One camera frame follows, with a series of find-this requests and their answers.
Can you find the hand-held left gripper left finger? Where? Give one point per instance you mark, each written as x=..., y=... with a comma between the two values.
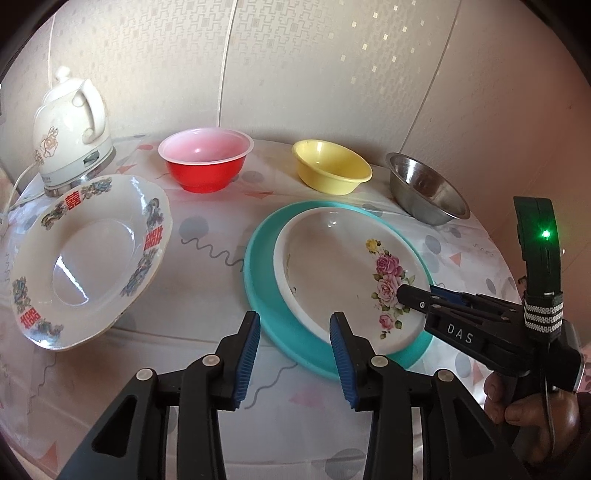
x=247, y=355

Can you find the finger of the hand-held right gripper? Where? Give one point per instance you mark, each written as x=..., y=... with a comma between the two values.
x=450, y=295
x=415, y=297

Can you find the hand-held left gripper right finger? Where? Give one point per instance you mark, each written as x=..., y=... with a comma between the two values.
x=341, y=360

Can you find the teal plastic plate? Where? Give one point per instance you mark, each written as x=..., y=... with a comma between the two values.
x=261, y=286

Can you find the white floral plate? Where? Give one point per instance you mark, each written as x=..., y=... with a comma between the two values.
x=332, y=272

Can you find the stainless steel bowl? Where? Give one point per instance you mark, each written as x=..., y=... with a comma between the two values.
x=427, y=191

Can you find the yellow plastic bowl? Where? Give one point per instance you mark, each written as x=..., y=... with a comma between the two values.
x=330, y=168

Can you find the white dragon print plate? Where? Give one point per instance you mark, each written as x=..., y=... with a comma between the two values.
x=87, y=258

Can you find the person's right hand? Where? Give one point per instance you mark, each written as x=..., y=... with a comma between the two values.
x=526, y=410

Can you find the white patterned tablecloth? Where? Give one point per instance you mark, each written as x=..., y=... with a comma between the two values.
x=207, y=230

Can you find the red plastic bowl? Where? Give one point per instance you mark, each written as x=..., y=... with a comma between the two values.
x=203, y=170

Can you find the silver kettle base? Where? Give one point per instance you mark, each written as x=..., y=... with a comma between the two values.
x=92, y=173

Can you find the white ceramic electric kettle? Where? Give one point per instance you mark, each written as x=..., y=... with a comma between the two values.
x=69, y=129

